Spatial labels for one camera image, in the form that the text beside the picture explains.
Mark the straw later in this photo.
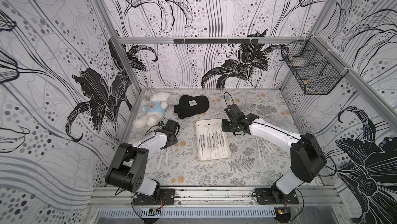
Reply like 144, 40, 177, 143
220, 130, 227, 157

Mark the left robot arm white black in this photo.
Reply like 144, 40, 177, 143
105, 120, 180, 201

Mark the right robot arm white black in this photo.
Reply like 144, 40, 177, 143
222, 104, 327, 199

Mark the white storage tray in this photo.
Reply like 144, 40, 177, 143
195, 119, 232, 163

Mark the white teddy bear blue shirt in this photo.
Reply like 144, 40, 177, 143
133, 92, 170, 129

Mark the black cap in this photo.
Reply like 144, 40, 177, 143
174, 95, 209, 119

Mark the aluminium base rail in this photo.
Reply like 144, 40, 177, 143
88, 185, 345, 208

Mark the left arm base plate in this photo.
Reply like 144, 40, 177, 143
132, 188, 175, 206

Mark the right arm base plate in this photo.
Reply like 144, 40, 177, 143
252, 187, 299, 205

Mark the white cable duct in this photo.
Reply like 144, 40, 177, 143
97, 206, 276, 219

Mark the black wall bar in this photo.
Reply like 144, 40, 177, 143
173, 38, 259, 44

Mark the black wire basket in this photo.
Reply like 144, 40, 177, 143
281, 39, 348, 95

